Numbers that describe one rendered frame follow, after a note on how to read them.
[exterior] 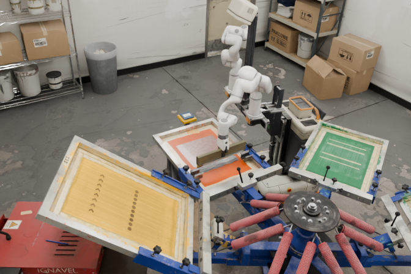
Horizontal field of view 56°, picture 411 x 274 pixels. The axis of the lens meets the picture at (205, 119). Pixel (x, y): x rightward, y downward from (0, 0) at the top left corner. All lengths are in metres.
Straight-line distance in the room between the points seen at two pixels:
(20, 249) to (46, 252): 0.14
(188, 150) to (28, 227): 1.28
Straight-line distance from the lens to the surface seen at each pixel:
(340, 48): 6.27
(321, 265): 2.35
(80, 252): 2.24
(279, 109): 3.54
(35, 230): 2.42
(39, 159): 4.79
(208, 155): 2.73
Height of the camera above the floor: 2.81
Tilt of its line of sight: 33 degrees down
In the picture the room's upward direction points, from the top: 2 degrees clockwise
